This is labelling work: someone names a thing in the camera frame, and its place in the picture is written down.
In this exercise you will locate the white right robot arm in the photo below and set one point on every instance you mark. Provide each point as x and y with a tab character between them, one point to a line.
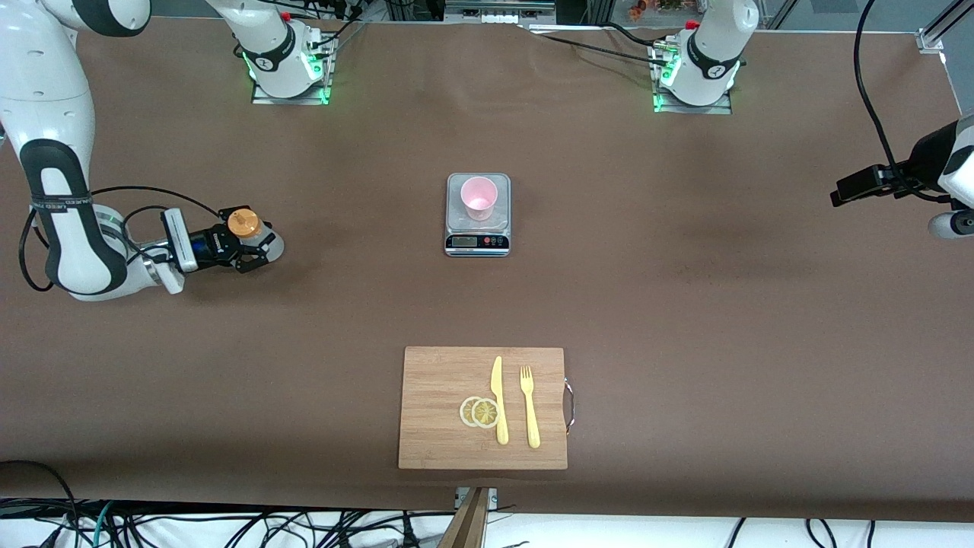
46	91

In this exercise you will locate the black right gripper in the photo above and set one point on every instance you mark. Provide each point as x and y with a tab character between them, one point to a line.
215	246

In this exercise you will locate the yellow plastic fork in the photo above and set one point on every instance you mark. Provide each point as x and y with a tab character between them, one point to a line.
530	415

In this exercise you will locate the aluminium frame profile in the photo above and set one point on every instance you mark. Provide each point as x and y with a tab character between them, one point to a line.
932	36

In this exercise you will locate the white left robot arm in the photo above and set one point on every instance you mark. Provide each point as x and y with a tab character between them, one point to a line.
711	53

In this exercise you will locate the wooden cutting board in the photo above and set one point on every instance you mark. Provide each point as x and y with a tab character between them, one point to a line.
441	411

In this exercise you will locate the metal post bracket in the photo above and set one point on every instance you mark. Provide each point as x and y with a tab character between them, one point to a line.
493	496

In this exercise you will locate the yellow plastic knife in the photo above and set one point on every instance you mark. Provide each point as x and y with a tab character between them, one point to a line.
498	403

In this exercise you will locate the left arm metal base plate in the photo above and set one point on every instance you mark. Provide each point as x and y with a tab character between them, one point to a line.
692	109

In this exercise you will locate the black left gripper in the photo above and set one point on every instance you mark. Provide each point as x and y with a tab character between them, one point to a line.
918	162

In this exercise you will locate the lemon slice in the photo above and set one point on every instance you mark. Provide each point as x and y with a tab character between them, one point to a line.
485	413
466	411

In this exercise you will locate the wooden post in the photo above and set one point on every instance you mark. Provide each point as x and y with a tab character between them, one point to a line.
470	525

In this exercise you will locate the silver digital kitchen scale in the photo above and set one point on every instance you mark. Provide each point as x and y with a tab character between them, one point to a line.
477	242

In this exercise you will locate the pink plastic cup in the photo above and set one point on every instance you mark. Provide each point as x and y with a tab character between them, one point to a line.
479	198

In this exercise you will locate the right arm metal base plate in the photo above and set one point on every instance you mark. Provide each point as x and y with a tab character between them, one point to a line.
293	100

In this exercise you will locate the grey metal rack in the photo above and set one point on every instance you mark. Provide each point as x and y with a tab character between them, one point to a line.
502	9

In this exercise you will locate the brown table cover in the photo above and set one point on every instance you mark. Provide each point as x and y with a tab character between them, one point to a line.
228	365

